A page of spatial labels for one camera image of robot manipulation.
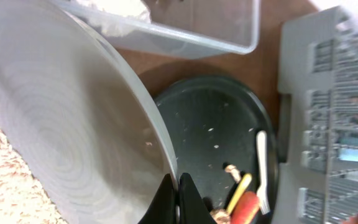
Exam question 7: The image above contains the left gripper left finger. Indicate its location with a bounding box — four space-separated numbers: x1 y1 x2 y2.
139 174 176 224

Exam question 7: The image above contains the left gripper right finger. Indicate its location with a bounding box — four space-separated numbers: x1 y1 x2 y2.
178 173 216 224

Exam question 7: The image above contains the yellow plastic knife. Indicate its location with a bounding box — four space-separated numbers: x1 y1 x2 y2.
226 174 252 215

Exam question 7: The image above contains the white plastic fork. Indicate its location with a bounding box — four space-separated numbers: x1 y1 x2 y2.
256 131 270 215

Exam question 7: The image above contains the grey plate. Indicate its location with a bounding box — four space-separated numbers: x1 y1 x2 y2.
0 1 177 223

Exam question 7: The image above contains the pile of white rice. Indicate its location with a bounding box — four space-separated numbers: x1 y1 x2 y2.
0 128 67 224

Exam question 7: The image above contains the clear plastic waste bin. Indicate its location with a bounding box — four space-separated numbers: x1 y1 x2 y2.
54 0 260 59

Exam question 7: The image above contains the grey dishwasher rack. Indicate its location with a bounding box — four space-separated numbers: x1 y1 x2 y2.
272 6 358 223

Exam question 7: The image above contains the round black serving tray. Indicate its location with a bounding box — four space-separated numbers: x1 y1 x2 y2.
154 76 279 212

